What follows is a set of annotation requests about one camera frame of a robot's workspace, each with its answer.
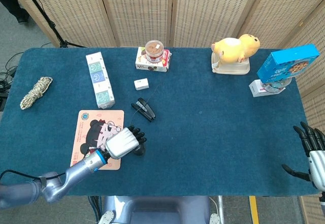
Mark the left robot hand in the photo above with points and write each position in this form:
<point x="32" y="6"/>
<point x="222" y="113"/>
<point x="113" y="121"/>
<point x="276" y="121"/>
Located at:
<point x="122" y="142"/>

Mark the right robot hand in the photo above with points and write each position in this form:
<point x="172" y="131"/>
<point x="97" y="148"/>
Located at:
<point x="317" y="158"/>

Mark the black computer mouse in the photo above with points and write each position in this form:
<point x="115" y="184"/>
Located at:
<point x="139" y="151"/>

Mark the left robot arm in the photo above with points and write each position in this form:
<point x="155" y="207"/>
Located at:
<point x="76" y="170"/>

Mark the cartoon girl mouse pad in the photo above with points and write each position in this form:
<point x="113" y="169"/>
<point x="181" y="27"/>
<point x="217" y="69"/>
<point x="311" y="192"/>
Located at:
<point x="95" y="125"/>

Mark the black stapler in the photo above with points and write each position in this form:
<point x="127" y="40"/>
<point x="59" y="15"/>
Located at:
<point x="146" y="109"/>

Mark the small white staple box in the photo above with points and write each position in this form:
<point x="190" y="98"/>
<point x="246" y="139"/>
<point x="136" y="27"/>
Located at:
<point x="141" y="84"/>

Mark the long white tissue pack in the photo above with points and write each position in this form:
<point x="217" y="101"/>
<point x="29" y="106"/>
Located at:
<point x="99" y="79"/>

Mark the blue-grey robot torso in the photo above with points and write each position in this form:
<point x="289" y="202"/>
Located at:
<point x="162" y="210"/>

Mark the white cookie snack box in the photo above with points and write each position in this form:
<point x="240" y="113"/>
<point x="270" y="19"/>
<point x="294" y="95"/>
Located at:
<point x="149" y="66"/>

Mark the blue table cloth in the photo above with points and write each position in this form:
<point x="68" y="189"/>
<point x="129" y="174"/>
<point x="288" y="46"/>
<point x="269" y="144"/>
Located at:
<point x="203" y="145"/>

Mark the white cardboard box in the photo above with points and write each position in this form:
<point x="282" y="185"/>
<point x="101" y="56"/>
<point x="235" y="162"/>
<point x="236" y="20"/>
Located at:
<point x="256" y="89"/>

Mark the red and white snack pack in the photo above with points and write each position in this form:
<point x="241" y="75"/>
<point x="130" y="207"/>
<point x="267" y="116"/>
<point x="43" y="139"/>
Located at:
<point x="166" y="57"/>

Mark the clear jar red label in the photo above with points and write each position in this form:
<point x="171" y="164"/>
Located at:
<point x="154" y="51"/>

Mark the blue cereal box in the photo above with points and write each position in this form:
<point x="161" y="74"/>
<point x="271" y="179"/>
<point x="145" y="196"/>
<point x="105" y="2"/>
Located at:
<point x="287" y="64"/>

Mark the cream plastic lunch box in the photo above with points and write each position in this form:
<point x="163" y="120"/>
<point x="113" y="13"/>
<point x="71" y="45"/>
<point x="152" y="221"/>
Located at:
<point x="232" y="67"/>

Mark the woven folding screen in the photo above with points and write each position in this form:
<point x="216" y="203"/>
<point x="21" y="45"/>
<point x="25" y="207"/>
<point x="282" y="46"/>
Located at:
<point x="139" y="10"/>

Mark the yellow plush toy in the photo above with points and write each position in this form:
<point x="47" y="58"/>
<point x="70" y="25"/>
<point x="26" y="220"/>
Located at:
<point x="236" y="50"/>

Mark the black tripod stand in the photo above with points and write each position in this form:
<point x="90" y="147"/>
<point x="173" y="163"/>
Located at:
<point x="43" y="15"/>

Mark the person in dark clothes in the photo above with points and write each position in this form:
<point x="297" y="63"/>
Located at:
<point x="12" y="3"/>

